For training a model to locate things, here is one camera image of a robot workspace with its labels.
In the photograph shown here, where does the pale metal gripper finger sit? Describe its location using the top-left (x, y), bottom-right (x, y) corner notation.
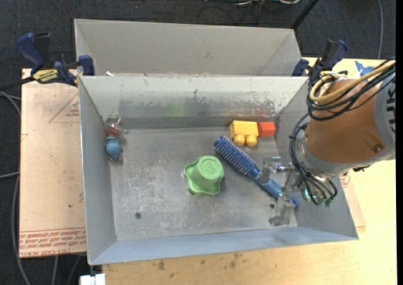
top-left (268, 194), bottom-right (296, 227)
top-left (260, 156), bottom-right (295, 184)

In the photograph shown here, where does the blue hairbrush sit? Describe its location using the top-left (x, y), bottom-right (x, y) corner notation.
top-left (214, 135), bottom-right (298, 208)

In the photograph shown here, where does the orange-red small block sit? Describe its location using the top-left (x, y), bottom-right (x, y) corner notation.
top-left (257, 121), bottom-right (277, 138)

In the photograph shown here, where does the yellow toy building block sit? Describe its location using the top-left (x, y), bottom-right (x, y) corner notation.
top-left (229, 120), bottom-right (260, 148)

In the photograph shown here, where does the green plastic cup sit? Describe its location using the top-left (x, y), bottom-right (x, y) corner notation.
top-left (183, 155), bottom-right (225, 196)

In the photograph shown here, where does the grey metal bin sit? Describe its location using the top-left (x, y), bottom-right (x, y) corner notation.
top-left (73, 18), bottom-right (360, 266)

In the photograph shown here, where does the blue toy animal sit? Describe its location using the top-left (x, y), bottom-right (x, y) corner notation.
top-left (105, 136), bottom-right (124, 163)

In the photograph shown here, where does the red round spinning top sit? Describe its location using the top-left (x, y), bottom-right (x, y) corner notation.
top-left (103, 118), bottom-right (127, 137)

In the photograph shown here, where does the brown cardboard board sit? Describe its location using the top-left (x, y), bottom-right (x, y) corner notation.
top-left (18, 67), bottom-right (368, 259)

